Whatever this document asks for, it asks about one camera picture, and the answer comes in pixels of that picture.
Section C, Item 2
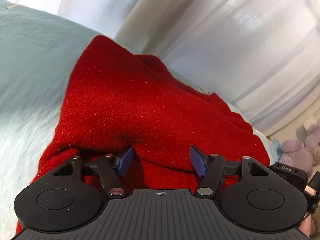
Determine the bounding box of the red knit sweater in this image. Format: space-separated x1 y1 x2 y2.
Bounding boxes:
15 35 271 234

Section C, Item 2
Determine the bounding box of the purple plush teddy bear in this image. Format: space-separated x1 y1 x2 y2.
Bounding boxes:
278 125 319 178

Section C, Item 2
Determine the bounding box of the white cardboard box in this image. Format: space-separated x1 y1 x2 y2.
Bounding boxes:
296 114 319 141

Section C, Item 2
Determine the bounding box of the white sheer curtain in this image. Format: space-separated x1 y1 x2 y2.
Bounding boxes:
58 0 319 135

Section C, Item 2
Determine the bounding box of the light teal mushroom bedsheet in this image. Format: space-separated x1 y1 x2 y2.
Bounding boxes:
1 1 270 239

